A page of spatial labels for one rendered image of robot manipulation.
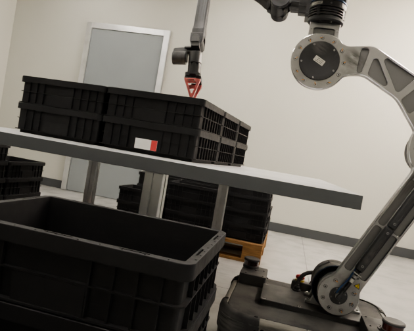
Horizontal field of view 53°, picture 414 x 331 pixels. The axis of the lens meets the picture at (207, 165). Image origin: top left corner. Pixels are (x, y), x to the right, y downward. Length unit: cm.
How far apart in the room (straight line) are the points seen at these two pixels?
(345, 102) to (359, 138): 43
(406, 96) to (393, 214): 41
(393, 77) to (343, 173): 331
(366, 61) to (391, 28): 358
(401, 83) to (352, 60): 18
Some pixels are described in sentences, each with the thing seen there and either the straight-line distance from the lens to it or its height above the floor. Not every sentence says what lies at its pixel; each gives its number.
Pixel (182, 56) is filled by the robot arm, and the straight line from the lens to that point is 184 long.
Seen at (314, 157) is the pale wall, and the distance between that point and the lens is 483.
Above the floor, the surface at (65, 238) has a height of 59.
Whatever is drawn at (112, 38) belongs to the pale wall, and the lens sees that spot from 549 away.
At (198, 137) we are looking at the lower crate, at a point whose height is 79.
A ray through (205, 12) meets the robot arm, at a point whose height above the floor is 135.
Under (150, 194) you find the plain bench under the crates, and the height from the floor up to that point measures 59.
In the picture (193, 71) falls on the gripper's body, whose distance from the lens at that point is 180.
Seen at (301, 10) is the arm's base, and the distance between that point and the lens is 197.
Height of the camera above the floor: 74
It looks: 2 degrees down
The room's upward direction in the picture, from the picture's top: 10 degrees clockwise
